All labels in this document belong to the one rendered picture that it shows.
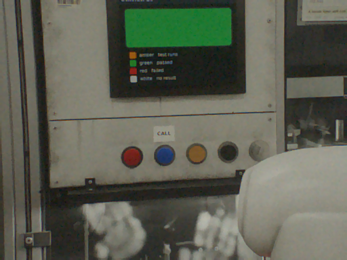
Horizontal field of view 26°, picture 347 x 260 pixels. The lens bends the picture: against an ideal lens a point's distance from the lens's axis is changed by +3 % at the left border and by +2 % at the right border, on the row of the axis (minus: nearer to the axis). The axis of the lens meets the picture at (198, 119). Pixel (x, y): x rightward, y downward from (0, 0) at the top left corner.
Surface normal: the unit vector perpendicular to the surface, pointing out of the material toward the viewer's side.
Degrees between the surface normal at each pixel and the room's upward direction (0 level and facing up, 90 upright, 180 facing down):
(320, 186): 62
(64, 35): 90
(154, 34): 90
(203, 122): 90
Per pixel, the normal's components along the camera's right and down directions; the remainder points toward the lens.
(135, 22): 0.18, 0.10
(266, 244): -0.22, 0.65
